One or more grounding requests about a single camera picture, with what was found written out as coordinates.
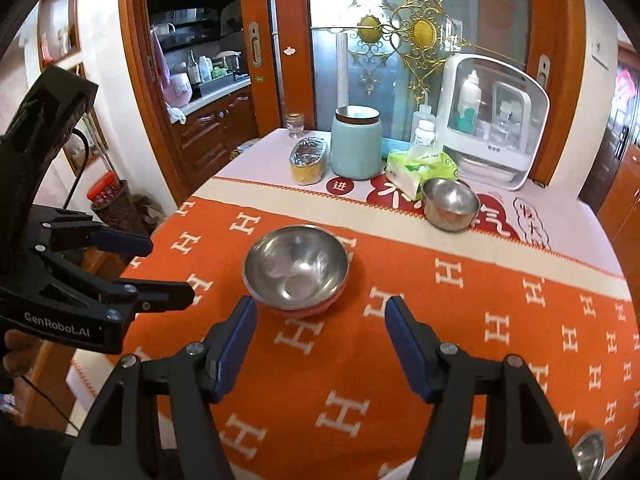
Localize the person's left hand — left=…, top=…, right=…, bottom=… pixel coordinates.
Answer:
left=2, top=330, right=43, bottom=376

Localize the wooden kitchen cabinet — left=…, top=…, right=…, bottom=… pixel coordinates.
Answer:
left=170, top=77, right=261, bottom=191

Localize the red-lidded bin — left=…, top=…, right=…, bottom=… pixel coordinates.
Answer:
left=86, top=171, right=151, bottom=236

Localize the plain steel bowl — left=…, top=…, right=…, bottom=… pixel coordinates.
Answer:
left=571, top=430, right=607, bottom=480

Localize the pink ceramic jar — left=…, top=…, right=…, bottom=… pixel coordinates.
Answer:
left=167, top=72, right=193, bottom=107

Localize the teal ceramic jar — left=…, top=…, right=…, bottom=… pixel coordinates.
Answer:
left=329, top=105, right=383, bottom=181

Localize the clear squeeze bottle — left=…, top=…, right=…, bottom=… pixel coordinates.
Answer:
left=412, top=91, right=436, bottom=123

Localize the white paper roll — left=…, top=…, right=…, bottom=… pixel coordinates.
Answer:
left=336, top=32, right=349, bottom=111

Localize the black braided cable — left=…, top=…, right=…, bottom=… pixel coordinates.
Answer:
left=62, top=129, right=91, bottom=208

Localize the wooden framed wall niche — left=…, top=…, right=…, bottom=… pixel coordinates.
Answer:
left=37, top=0, right=82, bottom=63
left=65, top=62, right=108, bottom=176

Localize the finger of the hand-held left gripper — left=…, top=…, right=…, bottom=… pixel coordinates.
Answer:
left=35, top=210, right=154, bottom=263
left=35, top=250, right=197, bottom=326

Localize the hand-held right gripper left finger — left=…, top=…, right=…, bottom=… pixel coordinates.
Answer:
left=60, top=295, right=259, bottom=480

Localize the white pill bottle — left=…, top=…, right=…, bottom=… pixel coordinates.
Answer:
left=411, top=120, right=437, bottom=151

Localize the white countertop sterilizer cabinet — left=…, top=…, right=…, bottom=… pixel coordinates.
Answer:
left=436, top=54, right=551, bottom=192

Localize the small glass jar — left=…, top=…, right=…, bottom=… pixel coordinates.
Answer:
left=284, top=112, right=307, bottom=140

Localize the white wall switch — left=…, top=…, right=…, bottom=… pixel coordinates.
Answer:
left=591, top=40, right=612, bottom=72

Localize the gold door ornament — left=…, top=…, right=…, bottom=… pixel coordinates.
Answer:
left=345, top=0, right=526, bottom=96

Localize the red-bottomed steel bowl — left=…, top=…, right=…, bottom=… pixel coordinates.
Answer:
left=242, top=225, right=351, bottom=318

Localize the scalloped steel bowl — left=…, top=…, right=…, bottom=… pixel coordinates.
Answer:
left=421, top=177, right=482, bottom=233

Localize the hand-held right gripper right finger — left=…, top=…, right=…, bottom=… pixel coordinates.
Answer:
left=384, top=295, right=581, bottom=480

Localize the green tissue pack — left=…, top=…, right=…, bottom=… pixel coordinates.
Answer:
left=385, top=150, right=460, bottom=202

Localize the orange patterned blanket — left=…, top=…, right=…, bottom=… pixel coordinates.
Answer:
left=70, top=195, right=633, bottom=480

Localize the wooden glass sliding door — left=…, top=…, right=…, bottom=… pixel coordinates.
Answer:
left=265, top=0, right=586, bottom=186

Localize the red door decoration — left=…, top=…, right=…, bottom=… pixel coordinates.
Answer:
left=616, top=67, right=640, bottom=111

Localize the person's left forearm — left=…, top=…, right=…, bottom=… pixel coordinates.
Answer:
left=0, top=375, right=76, bottom=480

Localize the wooden wall cabinet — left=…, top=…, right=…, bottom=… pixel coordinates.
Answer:
left=580, top=125, right=640, bottom=261

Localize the yellow food container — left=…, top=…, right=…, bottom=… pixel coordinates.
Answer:
left=289, top=136, right=331, bottom=187

